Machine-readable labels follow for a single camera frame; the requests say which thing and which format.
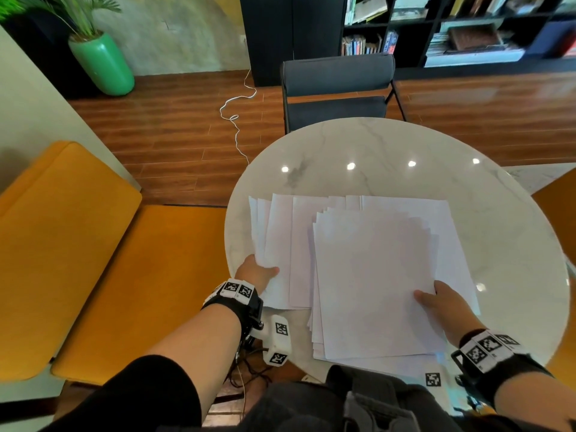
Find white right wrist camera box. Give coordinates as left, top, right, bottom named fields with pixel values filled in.
left=423, top=355, right=457, bottom=414

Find row of upright books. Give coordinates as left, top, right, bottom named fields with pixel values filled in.
left=341, top=30, right=399, bottom=57

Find black wrist camera cables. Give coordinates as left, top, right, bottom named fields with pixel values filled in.
left=224, top=336, right=273, bottom=389

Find black long-sleeved top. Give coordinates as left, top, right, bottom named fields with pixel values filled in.
left=40, top=354, right=203, bottom=432

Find black folding chair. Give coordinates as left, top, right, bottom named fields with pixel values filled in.
left=280, top=53, right=408, bottom=135

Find grey trousers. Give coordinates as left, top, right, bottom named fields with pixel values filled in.
left=234, top=364, right=469, bottom=432

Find person's left forearm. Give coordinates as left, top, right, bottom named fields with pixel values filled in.
left=146, top=303, right=244, bottom=420

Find yellow sofa seat cushion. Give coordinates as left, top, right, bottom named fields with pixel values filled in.
left=50, top=204, right=231, bottom=386

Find black right wrist strap with markers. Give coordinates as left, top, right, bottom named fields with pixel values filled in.
left=451, top=328, right=554, bottom=406

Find yellow chair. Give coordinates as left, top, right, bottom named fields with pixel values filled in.
left=531, top=167, right=576, bottom=392

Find person's right hand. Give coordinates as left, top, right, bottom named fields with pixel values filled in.
left=413, top=280, right=487, bottom=347

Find person's right forearm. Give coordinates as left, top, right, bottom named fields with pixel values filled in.
left=493, top=371, right=576, bottom=432

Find black left wrist strap with markers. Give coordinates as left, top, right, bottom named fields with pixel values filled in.
left=201, top=278, right=265, bottom=339

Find leaning white books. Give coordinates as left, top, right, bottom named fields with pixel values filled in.
left=346, top=0, right=389, bottom=26

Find black cabinet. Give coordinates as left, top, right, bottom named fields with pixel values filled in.
left=238, top=0, right=348, bottom=88

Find white cable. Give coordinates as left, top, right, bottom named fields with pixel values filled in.
left=219, top=68, right=258, bottom=166

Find black wrist strap with markers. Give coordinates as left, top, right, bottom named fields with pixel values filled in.
left=451, top=328, right=554, bottom=406
left=201, top=278, right=265, bottom=339

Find green ceramic vase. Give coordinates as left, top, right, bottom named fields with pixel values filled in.
left=68, top=31, right=136, bottom=97

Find spread of white paper sheets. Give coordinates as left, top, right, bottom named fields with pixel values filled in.
left=248, top=193, right=480, bottom=316

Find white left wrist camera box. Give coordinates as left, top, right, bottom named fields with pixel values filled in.
left=263, top=314, right=293, bottom=368

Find stack of flat books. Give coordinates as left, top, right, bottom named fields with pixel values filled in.
left=424, top=23, right=526, bottom=68

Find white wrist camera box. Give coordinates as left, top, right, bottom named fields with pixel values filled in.
left=423, top=355, right=457, bottom=414
left=263, top=314, right=293, bottom=368

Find black bookshelf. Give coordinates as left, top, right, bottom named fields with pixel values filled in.
left=340, top=0, right=576, bottom=81

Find person's left hand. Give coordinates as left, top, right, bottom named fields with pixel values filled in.
left=234, top=254, right=280, bottom=296

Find green palm plant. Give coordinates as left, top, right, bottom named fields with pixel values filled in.
left=0, top=0, right=122, bottom=41

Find stack of white paper sheets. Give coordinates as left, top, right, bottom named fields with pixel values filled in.
left=308, top=207, right=449, bottom=361

